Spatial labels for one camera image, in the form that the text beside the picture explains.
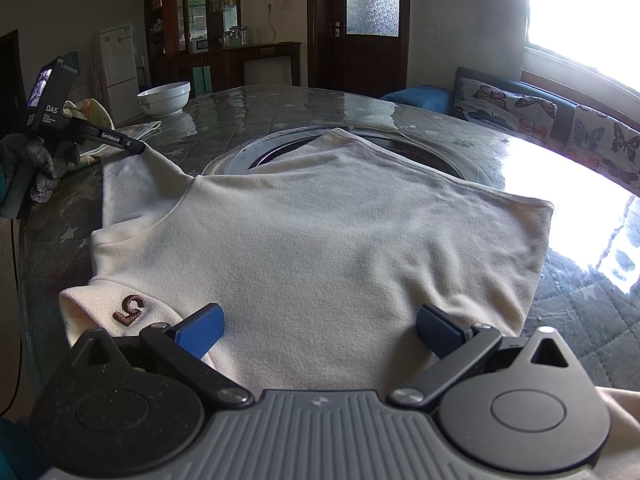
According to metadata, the cream sweatshirt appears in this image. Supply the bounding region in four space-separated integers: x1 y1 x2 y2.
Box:
58 127 640 480

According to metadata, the gloved left hand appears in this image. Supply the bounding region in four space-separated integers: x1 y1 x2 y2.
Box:
1 133 80 205

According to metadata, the white ceramic bowl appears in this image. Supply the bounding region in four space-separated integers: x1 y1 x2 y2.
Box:
137 81 191 118

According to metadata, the white refrigerator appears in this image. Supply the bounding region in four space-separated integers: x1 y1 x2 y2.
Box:
98 24 140 125

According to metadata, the dark wooden display cabinet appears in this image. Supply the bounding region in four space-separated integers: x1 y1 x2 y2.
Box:
143 0 240 96

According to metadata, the dark wooden side counter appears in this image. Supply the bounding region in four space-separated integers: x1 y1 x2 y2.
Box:
220 41 302 88

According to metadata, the left butterfly cushion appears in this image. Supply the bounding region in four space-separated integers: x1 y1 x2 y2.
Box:
452 77 558 146

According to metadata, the butterfly cushion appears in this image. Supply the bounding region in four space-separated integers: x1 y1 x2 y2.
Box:
565 105 640 195
452 77 558 146

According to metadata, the blue sofa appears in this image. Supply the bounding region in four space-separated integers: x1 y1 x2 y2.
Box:
380 65 640 162

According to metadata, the right butterfly cushion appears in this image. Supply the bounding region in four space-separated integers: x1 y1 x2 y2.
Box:
565 105 640 195

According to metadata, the dark wooden door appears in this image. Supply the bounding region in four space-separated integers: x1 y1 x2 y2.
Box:
307 0 410 98

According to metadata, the window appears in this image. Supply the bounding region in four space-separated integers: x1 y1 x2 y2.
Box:
523 0 639 100

